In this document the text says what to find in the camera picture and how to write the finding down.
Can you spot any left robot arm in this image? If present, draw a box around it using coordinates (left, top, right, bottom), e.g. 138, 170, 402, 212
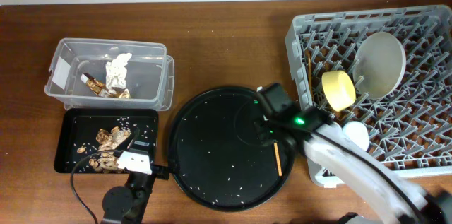
100, 128, 174, 224

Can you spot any food scraps pile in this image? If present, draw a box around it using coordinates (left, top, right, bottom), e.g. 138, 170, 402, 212
76, 126, 132, 174

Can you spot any gold foil wrapper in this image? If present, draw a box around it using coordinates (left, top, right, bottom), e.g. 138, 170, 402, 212
81, 73, 131, 99

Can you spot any white napkin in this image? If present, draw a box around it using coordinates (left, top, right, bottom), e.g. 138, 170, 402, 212
105, 53, 132, 94

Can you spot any yellow bowl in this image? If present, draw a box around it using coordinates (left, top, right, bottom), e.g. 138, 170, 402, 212
321, 71, 356, 112

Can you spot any black rectangular tray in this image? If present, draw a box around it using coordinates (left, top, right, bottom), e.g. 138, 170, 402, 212
54, 108, 159, 173

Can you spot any grey dishwasher rack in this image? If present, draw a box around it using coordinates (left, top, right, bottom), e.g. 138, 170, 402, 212
285, 5, 451, 178

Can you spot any round black tray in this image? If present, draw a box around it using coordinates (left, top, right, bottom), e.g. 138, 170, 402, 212
168, 86, 295, 212

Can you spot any clear plastic bin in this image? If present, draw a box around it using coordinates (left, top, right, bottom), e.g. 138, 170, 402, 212
44, 38, 175, 111

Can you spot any wooden chopstick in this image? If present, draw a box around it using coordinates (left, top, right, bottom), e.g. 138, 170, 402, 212
273, 141, 283, 177
306, 52, 314, 104

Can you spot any blue cup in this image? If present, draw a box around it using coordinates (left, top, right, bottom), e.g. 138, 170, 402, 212
343, 121, 370, 151

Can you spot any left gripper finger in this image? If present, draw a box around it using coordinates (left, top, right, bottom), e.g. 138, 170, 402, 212
123, 127, 140, 150
151, 152, 179, 180

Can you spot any grey plate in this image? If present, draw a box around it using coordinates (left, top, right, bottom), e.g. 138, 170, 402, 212
352, 32, 406, 100

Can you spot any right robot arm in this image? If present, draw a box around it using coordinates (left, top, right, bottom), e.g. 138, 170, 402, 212
260, 105, 451, 223

